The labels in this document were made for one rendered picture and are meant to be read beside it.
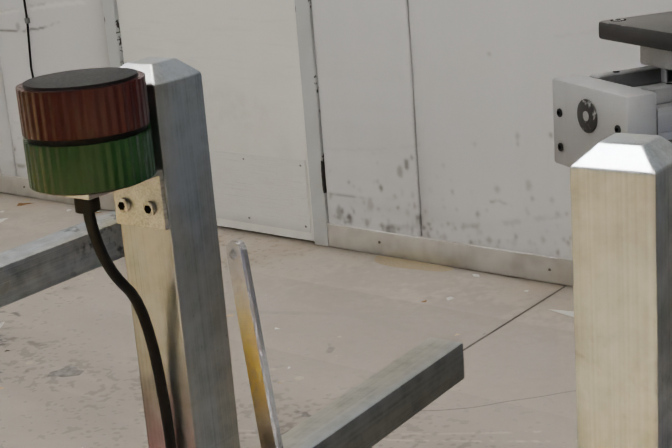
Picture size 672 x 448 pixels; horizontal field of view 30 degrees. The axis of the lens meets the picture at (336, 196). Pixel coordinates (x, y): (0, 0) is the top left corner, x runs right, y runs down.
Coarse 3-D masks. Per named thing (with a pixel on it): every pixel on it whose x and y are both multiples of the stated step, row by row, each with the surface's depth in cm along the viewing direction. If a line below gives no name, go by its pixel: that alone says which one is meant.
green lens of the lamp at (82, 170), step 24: (24, 144) 58; (96, 144) 57; (120, 144) 57; (144, 144) 58; (48, 168) 57; (72, 168) 57; (96, 168) 57; (120, 168) 57; (144, 168) 58; (48, 192) 57; (72, 192) 57
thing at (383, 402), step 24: (408, 360) 94; (432, 360) 94; (456, 360) 96; (360, 384) 90; (384, 384) 90; (408, 384) 90; (432, 384) 93; (336, 408) 87; (360, 408) 86; (384, 408) 88; (408, 408) 91; (288, 432) 84; (312, 432) 83; (336, 432) 83; (360, 432) 86; (384, 432) 88
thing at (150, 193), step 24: (72, 72) 60; (96, 72) 60; (120, 72) 59; (48, 144) 57; (72, 144) 57; (96, 192) 57; (120, 192) 63; (144, 192) 62; (120, 216) 63; (144, 216) 62; (96, 240) 60; (120, 288) 62; (144, 312) 63; (144, 336) 63; (168, 408) 65; (168, 432) 65
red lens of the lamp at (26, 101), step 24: (24, 96) 57; (48, 96) 56; (72, 96) 56; (96, 96) 56; (120, 96) 57; (144, 96) 58; (24, 120) 57; (48, 120) 56; (72, 120) 56; (96, 120) 56; (120, 120) 57; (144, 120) 58
